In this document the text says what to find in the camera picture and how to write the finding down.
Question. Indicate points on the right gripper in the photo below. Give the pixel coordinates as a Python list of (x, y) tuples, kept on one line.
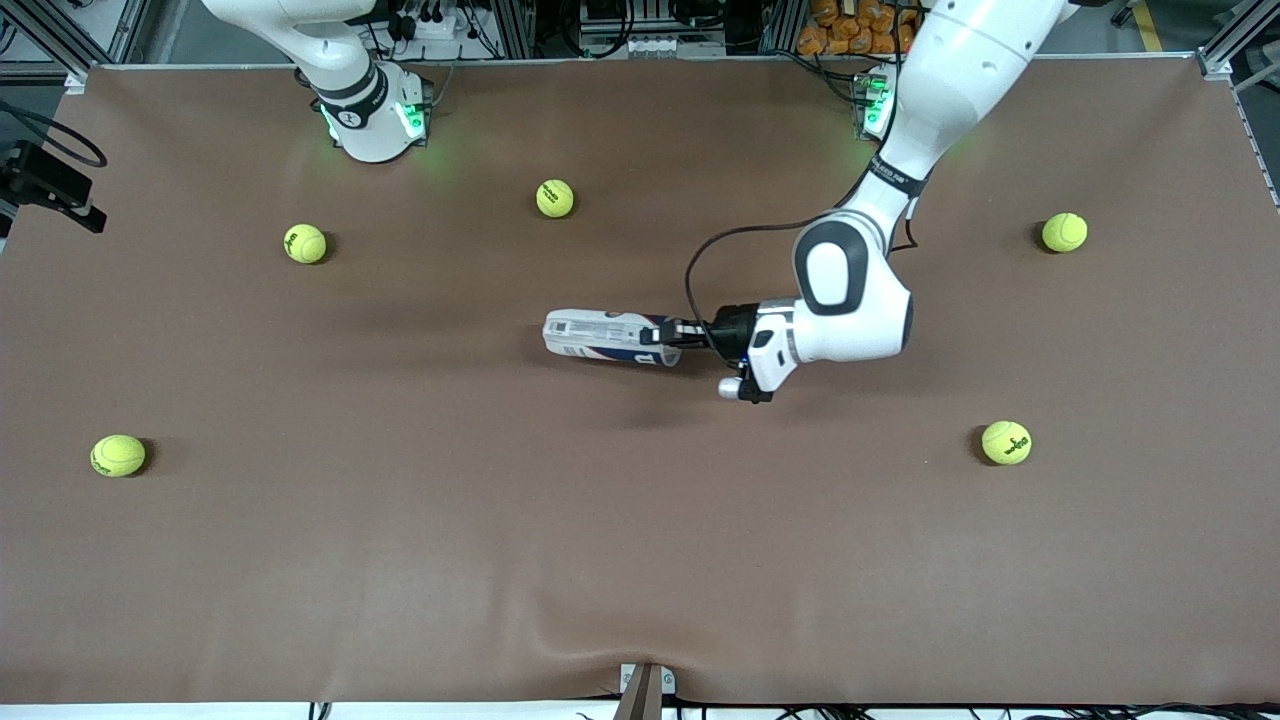
[(51, 172)]

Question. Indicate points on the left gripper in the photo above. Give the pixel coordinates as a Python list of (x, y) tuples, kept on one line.
[(731, 329)]

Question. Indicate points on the white blue tennis ball can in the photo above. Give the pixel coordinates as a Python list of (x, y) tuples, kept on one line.
[(590, 335)]

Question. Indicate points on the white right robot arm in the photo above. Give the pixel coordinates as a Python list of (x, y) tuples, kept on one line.
[(370, 130)]

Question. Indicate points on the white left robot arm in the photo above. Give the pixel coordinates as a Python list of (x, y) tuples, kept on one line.
[(870, 325)]

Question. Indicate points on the yellow tennis ball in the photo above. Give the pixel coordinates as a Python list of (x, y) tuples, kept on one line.
[(305, 243), (1064, 232), (1006, 442), (555, 198), (118, 455)]

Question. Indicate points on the brown table mat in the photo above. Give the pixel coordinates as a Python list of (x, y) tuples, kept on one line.
[(640, 500)]

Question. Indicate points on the bag of orange items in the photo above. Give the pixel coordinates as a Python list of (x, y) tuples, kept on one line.
[(840, 25)]

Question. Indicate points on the white power strip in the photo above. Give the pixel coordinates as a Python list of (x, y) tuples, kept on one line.
[(432, 25)]

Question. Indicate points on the aluminium frame post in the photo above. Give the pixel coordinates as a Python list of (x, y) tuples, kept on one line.
[(785, 25), (60, 40), (1235, 40), (515, 25)]

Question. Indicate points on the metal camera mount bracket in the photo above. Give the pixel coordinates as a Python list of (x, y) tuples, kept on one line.
[(640, 690)]

